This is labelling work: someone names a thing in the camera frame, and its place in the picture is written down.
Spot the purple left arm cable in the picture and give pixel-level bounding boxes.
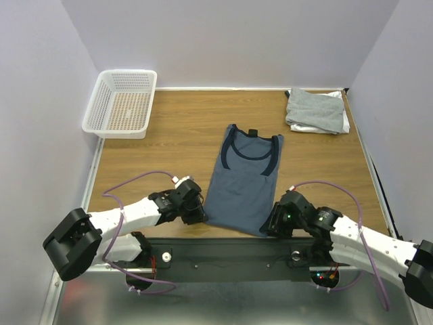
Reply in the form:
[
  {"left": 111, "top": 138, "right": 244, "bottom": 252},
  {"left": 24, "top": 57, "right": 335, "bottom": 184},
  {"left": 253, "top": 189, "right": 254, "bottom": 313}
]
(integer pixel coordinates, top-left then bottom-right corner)
[{"left": 101, "top": 171, "right": 177, "bottom": 295}]

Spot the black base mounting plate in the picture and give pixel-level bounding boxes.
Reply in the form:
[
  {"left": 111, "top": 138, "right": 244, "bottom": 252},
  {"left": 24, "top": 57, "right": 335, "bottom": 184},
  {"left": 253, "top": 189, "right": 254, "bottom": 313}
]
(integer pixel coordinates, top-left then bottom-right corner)
[{"left": 114, "top": 236, "right": 352, "bottom": 284}]

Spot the blue printed tank top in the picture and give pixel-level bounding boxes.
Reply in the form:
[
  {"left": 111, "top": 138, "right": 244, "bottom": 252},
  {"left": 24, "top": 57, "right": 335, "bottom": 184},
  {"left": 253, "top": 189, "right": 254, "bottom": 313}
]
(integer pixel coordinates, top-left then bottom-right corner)
[{"left": 204, "top": 124, "right": 284, "bottom": 237}]

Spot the grey folded tank top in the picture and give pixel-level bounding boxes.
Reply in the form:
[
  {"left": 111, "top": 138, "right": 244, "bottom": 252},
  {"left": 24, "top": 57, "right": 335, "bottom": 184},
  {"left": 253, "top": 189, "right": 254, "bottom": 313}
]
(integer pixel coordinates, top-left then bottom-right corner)
[{"left": 286, "top": 87, "right": 345, "bottom": 132}]

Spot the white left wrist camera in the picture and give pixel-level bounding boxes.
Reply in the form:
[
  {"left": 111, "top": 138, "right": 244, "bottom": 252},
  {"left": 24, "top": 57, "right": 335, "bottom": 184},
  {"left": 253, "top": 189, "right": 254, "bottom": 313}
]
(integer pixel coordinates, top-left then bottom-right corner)
[{"left": 171, "top": 175, "right": 193, "bottom": 188}]

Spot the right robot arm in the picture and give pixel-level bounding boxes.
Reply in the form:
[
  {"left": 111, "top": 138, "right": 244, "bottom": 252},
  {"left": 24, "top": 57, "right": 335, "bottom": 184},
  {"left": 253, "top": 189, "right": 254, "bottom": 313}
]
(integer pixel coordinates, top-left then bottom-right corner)
[{"left": 261, "top": 190, "right": 432, "bottom": 308}]

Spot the white plastic laundry basket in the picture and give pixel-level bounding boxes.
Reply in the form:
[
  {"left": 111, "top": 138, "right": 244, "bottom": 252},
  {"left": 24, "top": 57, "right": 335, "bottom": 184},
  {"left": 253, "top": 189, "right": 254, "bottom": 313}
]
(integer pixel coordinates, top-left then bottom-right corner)
[{"left": 82, "top": 69, "right": 158, "bottom": 139}]

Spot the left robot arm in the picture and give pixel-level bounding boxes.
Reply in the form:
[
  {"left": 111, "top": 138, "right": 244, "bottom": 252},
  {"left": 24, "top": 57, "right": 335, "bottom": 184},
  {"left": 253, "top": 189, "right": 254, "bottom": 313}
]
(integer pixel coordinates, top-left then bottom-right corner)
[{"left": 43, "top": 177, "right": 206, "bottom": 281}]

